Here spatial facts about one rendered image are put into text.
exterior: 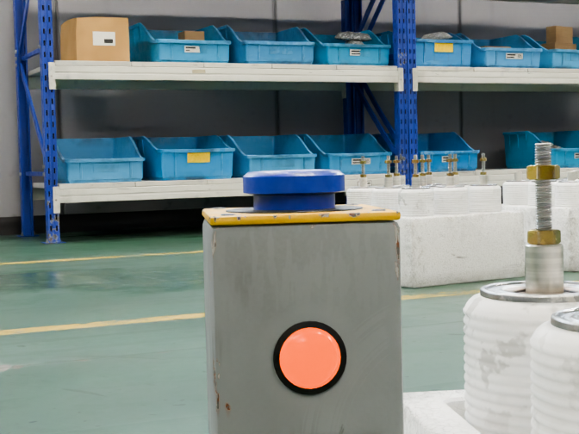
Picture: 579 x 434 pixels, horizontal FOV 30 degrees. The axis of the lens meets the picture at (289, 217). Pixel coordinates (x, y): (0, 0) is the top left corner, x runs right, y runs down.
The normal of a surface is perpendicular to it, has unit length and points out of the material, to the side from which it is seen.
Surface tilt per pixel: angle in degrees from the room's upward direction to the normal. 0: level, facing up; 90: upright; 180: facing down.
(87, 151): 86
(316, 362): 92
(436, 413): 0
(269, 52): 95
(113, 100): 90
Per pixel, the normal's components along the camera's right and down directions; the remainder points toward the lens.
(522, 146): -0.91, 0.09
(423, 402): -0.03, -1.00
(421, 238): 0.53, 0.04
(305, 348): 0.10, 0.00
